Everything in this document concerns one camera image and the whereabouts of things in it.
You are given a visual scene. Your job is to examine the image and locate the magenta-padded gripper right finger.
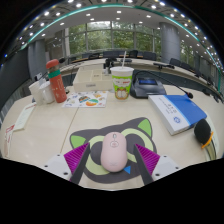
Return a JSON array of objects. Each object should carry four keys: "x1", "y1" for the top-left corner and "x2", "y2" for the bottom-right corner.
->
[{"x1": 133, "y1": 143, "x2": 183, "y2": 186}]

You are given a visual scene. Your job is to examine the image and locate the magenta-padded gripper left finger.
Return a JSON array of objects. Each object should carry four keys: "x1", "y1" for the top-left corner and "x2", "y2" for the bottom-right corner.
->
[{"x1": 43, "y1": 142, "x2": 92, "y2": 185}]

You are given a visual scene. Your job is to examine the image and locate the pink computer mouse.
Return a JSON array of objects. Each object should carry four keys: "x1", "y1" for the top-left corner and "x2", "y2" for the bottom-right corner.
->
[{"x1": 100, "y1": 131, "x2": 129, "y2": 173}]

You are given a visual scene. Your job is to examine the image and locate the cat-shaped grey green mouse pad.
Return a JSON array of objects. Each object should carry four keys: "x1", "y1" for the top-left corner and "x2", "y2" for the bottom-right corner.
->
[{"x1": 69, "y1": 116, "x2": 158, "y2": 184}]

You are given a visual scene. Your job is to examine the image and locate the blue and white book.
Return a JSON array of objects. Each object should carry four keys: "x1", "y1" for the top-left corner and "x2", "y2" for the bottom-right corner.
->
[{"x1": 147, "y1": 94, "x2": 208, "y2": 136}]

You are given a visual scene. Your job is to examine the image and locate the colourful sticker sheet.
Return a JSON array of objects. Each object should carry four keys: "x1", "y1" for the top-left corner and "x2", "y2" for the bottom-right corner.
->
[{"x1": 61, "y1": 90, "x2": 109, "y2": 109}]

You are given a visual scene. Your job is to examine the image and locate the white printed document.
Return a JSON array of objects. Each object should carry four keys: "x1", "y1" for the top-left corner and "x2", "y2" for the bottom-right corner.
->
[{"x1": 13, "y1": 102, "x2": 37, "y2": 132}]

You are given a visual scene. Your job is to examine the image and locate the black conference microphone console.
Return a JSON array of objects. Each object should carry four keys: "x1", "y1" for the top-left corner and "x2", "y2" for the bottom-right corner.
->
[{"x1": 129, "y1": 69, "x2": 194, "y2": 100}]

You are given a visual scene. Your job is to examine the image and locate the red bottle with green band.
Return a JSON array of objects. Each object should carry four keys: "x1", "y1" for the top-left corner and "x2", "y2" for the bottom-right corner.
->
[{"x1": 45, "y1": 58, "x2": 68, "y2": 104}]

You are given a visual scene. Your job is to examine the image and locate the white paper cup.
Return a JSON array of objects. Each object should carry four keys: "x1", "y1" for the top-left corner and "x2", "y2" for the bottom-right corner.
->
[{"x1": 28, "y1": 80, "x2": 44, "y2": 107}]

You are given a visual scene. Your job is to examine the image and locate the cream cardboard box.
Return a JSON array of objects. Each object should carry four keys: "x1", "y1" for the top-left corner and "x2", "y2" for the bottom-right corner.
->
[{"x1": 72, "y1": 68, "x2": 114, "y2": 93}]

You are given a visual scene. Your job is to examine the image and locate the printed paper drink cup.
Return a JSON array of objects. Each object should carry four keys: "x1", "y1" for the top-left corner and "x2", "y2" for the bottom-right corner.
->
[{"x1": 109, "y1": 50, "x2": 135, "y2": 101}]

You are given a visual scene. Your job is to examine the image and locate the dark office chairs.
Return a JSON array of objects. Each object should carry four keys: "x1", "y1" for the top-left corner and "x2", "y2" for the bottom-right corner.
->
[{"x1": 66, "y1": 49, "x2": 218, "y2": 98}]

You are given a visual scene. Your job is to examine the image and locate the ceiling lights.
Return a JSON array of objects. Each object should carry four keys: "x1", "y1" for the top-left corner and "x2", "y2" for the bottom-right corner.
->
[{"x1": 3, "y1": 0, "x2": 223, "y2": 68}]

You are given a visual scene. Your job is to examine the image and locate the black microphone with yellow ring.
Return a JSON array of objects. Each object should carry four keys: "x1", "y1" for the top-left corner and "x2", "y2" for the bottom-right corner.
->
[{"x1": 193, "y1": 118, "x2": 218, "y2": 161}]

